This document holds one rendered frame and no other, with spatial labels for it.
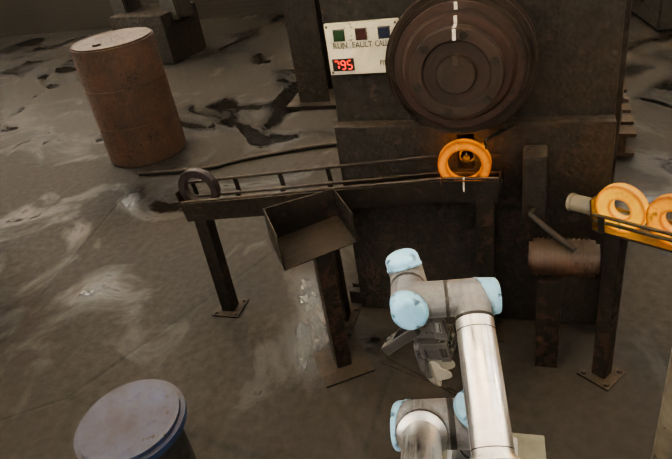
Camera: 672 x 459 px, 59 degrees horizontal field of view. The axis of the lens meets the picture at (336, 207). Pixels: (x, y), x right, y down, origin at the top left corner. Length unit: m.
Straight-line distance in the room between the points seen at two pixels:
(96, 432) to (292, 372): 0.85
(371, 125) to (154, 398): 1.17
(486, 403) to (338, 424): 1.18
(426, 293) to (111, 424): 1.08
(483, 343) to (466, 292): 0.11
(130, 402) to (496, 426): 1.18
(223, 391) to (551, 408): 1.22
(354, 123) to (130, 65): 2.41
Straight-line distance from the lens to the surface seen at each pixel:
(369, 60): 2.12
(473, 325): 1.17
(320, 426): 2.25
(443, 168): 2.11
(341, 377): 2.38
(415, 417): 1.42
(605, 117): 2.14
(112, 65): 4.34
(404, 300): 1.18
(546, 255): 2.07
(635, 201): 1.92
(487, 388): 1.13
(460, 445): 1.49
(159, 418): 1.86
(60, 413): 2.72
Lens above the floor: 1.72
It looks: 30 degrees down
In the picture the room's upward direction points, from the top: 10 degrees counter-clockwise
